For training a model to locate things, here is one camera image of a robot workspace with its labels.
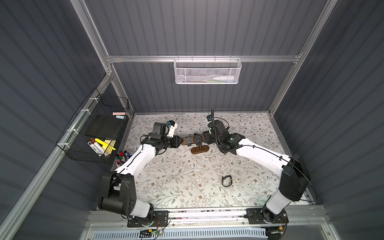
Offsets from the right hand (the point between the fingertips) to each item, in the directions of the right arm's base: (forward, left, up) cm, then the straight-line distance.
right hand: (208, 132), depth 83 cm
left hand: (-3, +15, -4) cm, 16 cm away
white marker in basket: (-16, +53, +9) cm, 56 cm away
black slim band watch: (-19, -9, -20) cm, 29 cm away
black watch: (-2, +11, -6) cm, 13 cm away
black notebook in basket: (-4, +53, +9) cm, 54 cm away
